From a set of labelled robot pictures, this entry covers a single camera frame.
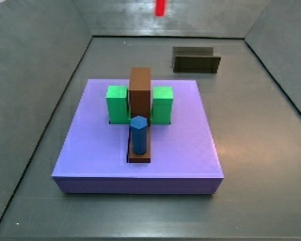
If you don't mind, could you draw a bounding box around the red peg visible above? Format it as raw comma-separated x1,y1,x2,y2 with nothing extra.
154,0,165,17

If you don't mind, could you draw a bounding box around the purple base board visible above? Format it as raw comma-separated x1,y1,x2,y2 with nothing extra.
53,79,223,194

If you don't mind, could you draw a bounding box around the blue hexagonal peg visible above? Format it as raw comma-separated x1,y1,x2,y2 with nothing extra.
130,116,147,155

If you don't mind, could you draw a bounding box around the green block right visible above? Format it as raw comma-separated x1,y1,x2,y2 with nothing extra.
151,87,173,124

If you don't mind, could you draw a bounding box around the green block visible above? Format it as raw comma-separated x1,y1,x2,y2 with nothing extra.
106,86,129,124
151,87,173,124

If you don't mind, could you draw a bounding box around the green block left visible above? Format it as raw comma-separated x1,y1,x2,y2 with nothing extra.
106,86,129,124

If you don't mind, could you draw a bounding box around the brown upright block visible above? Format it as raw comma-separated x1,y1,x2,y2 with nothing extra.
127,67,150,163

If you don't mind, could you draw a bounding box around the black angled holder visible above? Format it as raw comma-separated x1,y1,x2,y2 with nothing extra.
171,47,221,73

